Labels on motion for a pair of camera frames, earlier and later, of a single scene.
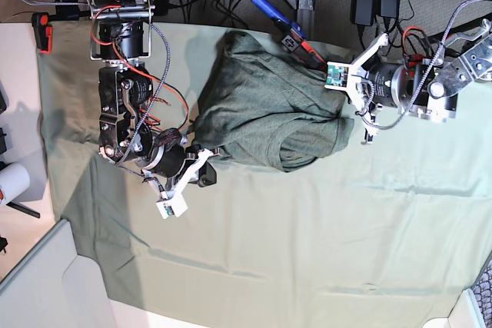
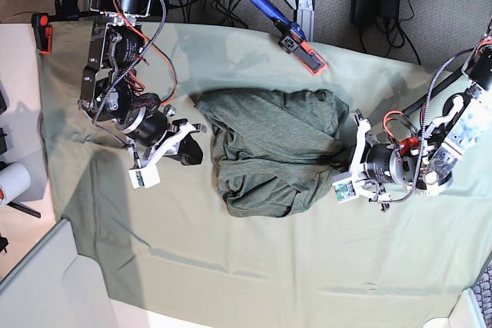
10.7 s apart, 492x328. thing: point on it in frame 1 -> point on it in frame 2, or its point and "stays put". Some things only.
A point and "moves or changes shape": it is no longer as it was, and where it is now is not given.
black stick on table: (24, 210) stays put
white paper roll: (14, 180) stays put
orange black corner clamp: (66, 9) stays put
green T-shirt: (260, 106) moves or changes shape
